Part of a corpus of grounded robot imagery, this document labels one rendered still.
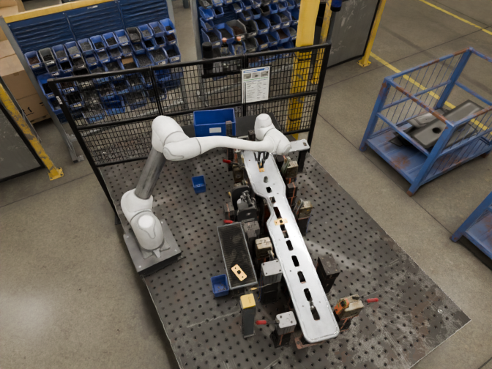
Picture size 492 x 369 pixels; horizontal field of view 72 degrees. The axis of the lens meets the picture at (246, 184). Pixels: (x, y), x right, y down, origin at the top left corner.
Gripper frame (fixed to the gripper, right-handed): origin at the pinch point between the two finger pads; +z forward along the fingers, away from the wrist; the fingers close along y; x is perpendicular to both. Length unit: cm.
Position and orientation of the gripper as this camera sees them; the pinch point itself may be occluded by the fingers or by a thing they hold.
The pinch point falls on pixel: (261, 163)
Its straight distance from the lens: 237.3
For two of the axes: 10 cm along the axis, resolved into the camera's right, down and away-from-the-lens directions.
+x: -2.4, -7.5, 6.1
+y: 9.7, -1.8, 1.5
